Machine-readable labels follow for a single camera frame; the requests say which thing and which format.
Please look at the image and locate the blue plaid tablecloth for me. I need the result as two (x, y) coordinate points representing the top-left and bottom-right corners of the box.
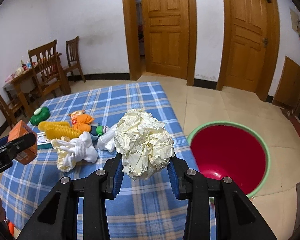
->
(0, 81), (217, 240)

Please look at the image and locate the orange snack packet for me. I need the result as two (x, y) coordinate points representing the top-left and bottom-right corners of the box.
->
(69, 110), (85, 119)

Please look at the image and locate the wooden chair at left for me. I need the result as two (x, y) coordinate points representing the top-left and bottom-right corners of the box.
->
(0, 94), (23, 128)

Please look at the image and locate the wooden chair near table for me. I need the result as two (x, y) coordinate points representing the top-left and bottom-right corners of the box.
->
(28, 40), (71, 100)

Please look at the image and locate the low wooden cabinet door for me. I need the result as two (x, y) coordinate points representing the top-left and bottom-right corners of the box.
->
(273, 57), (300, 110)

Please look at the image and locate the open wooden door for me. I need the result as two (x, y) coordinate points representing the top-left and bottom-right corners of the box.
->
(141, 0), (189, 79)

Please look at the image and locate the small cream paper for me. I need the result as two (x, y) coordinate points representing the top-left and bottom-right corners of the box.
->
(51, 139), (76, 172)

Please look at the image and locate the white sock bundle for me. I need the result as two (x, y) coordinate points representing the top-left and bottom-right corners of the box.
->
(56, 131), (98, 166)

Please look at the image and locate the wooden dining table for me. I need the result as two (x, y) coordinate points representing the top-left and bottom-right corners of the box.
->
(4, 53), (61, 116)

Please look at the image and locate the green and striped toy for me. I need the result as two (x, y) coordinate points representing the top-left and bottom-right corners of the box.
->
(90, 125), (109, 137)

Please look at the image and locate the large cream paper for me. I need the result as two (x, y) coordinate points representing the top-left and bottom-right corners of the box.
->
(114, 109), (175, 180)

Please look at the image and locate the closed wooden door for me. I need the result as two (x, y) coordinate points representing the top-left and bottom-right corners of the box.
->
(225, 0), (268, 93)

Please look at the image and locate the orange carton box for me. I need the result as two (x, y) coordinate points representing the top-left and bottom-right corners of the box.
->
(8, 120), (37, 165)

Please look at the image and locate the wooden chair by wall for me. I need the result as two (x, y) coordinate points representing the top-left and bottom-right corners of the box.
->
(63, 36), (86, 82)

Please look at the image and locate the orange cloth bundle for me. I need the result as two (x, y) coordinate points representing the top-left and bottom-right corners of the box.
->
(71, 114), (94, 133)

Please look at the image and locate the white teal medicine box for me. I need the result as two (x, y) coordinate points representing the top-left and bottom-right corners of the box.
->
(37, 132), (52, 150)

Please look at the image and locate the red basin with green rim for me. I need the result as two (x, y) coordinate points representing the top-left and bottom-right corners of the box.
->
(187, 121), (271, 199)

